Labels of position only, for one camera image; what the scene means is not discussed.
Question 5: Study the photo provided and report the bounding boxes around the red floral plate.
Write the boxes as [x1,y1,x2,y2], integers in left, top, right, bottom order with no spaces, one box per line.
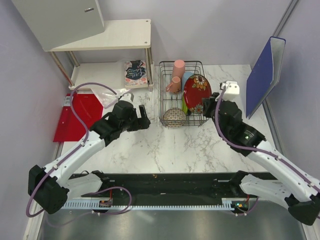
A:
[183,74,212,114]

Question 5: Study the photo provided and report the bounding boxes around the black wire dish rack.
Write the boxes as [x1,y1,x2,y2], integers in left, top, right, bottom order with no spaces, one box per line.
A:
[158,60,208,128]

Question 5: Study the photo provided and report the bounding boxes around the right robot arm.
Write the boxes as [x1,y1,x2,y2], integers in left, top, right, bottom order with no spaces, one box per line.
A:
[202,92,320,226]

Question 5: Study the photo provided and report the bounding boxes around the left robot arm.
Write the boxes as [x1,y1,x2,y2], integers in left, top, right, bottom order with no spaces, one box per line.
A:
[28,100,151,214]

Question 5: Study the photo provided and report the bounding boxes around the green plate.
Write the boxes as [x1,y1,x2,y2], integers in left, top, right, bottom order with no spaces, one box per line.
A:
[181,97,189,115]

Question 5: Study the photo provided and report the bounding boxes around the clear plastic bag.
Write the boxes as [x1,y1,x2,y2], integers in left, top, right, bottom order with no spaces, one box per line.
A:
[90,86,129,109]

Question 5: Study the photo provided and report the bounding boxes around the patterned bowl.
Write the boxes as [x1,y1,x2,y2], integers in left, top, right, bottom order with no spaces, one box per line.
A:
[162,107,187,128]

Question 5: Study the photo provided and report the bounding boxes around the red folder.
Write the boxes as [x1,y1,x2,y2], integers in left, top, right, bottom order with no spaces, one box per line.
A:
[52,93,105,143]

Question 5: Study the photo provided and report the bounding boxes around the blue cup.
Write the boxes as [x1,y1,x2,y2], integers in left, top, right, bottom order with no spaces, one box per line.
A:
[181,71,194,92]

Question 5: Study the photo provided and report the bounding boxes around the pink mug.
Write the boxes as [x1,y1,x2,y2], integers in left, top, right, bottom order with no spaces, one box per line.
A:
[165,76,181,94]

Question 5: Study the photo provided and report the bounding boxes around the book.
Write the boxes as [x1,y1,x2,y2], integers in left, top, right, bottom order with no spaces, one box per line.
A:
[124,60,148,89]

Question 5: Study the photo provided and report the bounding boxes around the tall pink cup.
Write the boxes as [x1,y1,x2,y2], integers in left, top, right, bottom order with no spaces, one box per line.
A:
[171,59,185,79]

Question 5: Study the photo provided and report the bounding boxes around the blue binder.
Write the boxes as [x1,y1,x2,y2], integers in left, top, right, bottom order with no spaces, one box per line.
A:
[245,36,286,119]

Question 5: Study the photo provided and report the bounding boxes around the white two-tier shelf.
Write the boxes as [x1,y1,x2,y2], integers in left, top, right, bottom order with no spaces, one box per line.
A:
[47,19,154,91]

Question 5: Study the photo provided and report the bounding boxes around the grey cabinet door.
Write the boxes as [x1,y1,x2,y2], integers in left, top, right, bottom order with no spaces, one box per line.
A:
[12,0,105,51]

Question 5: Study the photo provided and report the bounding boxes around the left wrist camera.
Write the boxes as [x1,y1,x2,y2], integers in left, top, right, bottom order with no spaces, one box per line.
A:
[118,89,135,103]

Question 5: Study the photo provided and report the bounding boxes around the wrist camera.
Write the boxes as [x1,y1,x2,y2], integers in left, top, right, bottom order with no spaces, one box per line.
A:
[220,80,240,101]
[118,89,135,103]

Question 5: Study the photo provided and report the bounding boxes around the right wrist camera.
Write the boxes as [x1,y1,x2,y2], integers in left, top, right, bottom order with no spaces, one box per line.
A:
[220,80,240,101]

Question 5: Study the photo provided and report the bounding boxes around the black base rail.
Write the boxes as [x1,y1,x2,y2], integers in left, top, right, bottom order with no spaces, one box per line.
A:
[84,172,256,206]

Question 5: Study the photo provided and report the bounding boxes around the white cable duct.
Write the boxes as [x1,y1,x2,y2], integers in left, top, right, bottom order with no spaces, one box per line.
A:
[62,197,250,211]

